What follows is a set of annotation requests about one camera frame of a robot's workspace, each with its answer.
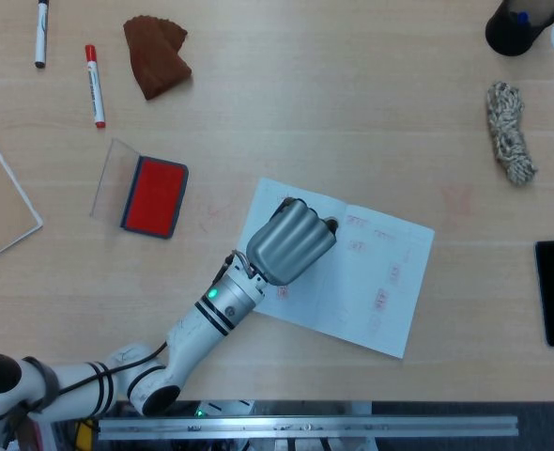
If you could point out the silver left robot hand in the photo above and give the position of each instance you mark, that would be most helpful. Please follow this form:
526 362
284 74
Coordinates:
291 239

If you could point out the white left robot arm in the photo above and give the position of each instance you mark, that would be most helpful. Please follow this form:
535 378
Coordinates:
197 324

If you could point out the open lined notebook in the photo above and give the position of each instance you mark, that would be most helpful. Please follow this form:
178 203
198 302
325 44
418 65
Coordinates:
366 282

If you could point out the beige book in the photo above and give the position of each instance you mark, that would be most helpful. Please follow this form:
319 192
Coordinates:
0 197

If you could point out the red ink pad clear lid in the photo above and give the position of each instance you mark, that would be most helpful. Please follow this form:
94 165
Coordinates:
155 197

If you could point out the brown folded cloth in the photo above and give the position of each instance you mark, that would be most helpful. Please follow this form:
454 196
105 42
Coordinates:
157 61

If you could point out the black white rolled cloth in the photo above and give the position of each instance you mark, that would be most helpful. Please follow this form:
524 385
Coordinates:
509 136

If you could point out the red capped whiteboard marker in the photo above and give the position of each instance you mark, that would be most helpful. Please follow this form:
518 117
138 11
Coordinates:
95 89

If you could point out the yellow plastic part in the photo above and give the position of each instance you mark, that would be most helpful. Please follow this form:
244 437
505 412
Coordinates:
87 430

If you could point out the black mesh pen holder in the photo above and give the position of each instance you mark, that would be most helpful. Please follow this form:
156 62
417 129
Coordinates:
512 37

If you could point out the black capped whiteboard marker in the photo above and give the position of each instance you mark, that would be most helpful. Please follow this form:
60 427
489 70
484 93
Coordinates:
41 35

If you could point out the aluminium profile rail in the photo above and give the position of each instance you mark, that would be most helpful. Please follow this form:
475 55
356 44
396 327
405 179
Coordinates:
305 427

